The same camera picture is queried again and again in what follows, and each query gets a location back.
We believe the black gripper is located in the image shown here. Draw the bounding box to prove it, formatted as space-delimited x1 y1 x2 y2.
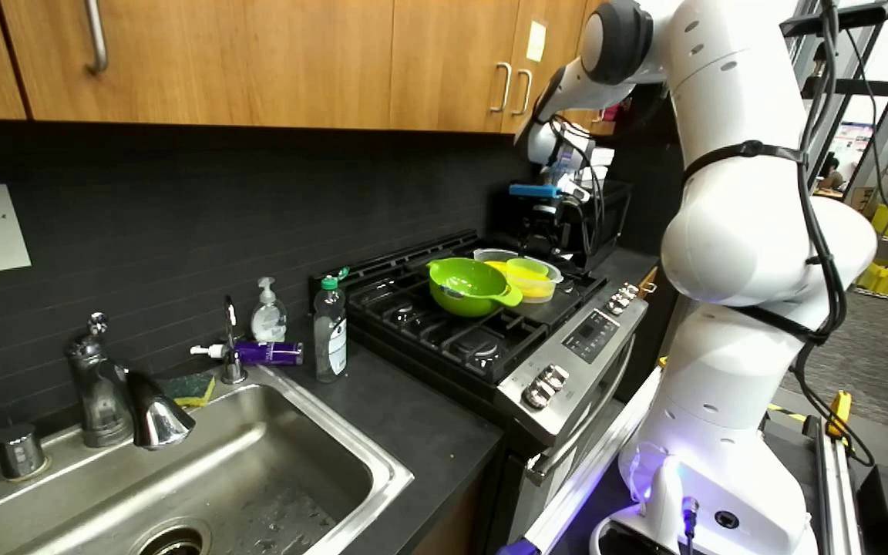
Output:
537 164 582 264

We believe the black countertop rack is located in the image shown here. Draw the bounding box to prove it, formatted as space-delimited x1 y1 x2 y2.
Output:
487 180 635 273

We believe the shiny silver container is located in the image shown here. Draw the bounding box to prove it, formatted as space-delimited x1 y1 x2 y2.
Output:
552 143 602 208

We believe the stainless gas stove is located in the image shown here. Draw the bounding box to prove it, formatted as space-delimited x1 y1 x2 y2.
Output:
343 230 663 555

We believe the black tall appliance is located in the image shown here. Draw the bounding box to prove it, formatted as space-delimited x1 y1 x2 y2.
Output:
606 85 688 312

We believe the white cabinet door sticker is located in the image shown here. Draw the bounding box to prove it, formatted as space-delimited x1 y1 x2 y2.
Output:
523 19 549 65

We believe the dish soap bottle green cap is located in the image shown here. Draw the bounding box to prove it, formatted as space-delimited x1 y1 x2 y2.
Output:
309 264 352 384

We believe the wooden base cabinet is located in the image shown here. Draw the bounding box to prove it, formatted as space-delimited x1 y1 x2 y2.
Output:
401 476 499 555

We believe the clear hand soap pump bottle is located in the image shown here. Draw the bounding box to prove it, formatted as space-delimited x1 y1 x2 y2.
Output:
246 275 291 348

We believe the purple dish brush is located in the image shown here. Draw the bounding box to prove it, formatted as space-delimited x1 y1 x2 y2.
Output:
187 340 309 371

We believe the upright dish wand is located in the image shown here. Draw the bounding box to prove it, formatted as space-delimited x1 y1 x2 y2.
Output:
219 294 244 386

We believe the stainless steel sink basin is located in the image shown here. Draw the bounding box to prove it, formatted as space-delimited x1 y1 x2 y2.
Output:
0 365 418 555

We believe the green yellow sponge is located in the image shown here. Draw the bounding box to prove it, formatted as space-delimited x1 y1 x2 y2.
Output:
160 371 221 412

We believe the chrome sink faucet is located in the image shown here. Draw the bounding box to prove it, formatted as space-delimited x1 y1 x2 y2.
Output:
64 308 198 449

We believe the chrome round counter cap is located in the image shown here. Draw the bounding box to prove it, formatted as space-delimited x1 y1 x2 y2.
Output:
0 424 49 482

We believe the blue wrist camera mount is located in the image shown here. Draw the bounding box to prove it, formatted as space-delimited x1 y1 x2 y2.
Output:
505 181 565 205

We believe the green colander with handle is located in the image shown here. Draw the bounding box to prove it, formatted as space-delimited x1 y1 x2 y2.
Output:
422 254 526 320

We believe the brushed metal cabinet handle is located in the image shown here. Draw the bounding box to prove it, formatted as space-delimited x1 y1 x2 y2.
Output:
76 0 113 76
510 65 537 121
487 59 514 117

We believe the black cable with straps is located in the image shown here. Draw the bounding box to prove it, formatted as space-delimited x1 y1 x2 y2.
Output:
670 0 879 473

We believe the yellow rail clamp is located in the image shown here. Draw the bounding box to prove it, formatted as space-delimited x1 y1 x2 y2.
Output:
825 386 856 440

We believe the black metal shelf frame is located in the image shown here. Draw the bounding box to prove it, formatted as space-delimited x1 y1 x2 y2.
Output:
776 0 888 209

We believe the aluminium frame rail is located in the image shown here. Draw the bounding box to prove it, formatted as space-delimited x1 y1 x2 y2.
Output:
810 412 868 555

